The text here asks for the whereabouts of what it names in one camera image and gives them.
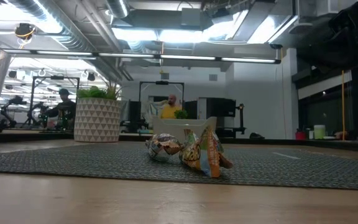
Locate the grey plastic bin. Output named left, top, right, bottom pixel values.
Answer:
left=152, top=116, right=218, bottom=144

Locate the green cup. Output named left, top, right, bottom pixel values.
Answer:
left=313, top=124, right=326, bottom=140

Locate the black ceiling camera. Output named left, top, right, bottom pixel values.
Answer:
left=14, top=23, right=37, bottom=41

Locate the person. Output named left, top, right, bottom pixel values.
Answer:
left=160, top=94, right=183, bottom=119
left=47, top=88, right=77, bottom=130

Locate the black light bar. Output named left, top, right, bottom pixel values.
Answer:
left=3, top=48, right=282, bottom=65

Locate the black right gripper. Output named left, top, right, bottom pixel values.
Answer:
left=296, top=26, right=358, bottom=68

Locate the dark woven placemat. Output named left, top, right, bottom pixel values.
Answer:
left=0, top=141, right=358, bottom=191

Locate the potted succulent in patterned pot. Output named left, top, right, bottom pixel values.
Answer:
left=74, top=81, right=127, bottom=143

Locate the black cabinet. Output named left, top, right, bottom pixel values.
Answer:
left=197, top=97, right=237, bottom=138

